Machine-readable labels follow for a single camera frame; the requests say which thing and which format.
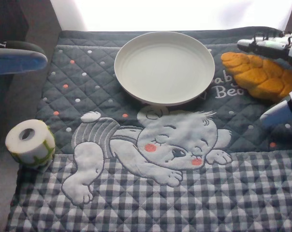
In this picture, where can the grey quilt with printed bear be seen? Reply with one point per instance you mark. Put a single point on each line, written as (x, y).
(136, 205)

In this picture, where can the green white cupcake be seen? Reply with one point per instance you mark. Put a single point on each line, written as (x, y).
(32, 147)

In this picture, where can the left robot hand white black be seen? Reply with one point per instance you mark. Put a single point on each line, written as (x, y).
(20, 60)

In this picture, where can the round white plate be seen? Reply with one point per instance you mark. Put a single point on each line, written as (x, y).
(165, 70)

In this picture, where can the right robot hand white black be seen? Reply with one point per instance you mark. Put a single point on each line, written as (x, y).
(269, 46)

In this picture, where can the orange braided bread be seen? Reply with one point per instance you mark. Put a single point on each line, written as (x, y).
(262, 75)

